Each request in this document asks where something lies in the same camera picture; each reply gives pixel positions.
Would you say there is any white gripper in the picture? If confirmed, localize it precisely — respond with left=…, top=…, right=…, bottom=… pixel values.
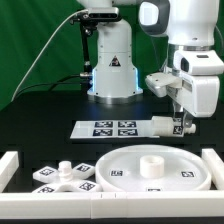
left=167, top=50, right=224, bottom=134

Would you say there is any white round table top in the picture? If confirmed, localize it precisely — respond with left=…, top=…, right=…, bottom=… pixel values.
left=95, top=145, right=211, bottom=192

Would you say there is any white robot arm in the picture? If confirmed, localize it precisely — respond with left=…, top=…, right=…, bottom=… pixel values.
left=77, top=0, right=224, bottom=136

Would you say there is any white U-shaped obstacle fence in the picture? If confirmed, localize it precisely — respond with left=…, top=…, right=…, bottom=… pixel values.
left=0, top=149, right=224, bottom=219

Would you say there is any white marker tag plate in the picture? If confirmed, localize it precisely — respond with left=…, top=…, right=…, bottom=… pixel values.
left=70, top=120, right=157, bottom=139

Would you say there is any white cross-shaped table base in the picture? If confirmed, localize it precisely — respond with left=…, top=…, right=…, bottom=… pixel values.
left=33, top=161, right=102, bottom=193

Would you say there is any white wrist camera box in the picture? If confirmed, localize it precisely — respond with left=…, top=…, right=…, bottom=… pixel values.
left=145, top=72, right=182, bottom=98

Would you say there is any black cable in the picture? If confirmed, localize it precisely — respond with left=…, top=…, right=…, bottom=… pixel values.
left=13, top=74, right=93, bottom=100

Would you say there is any white camera cable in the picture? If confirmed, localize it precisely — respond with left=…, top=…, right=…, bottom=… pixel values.
left=10, top=9, right=89, bottom=102

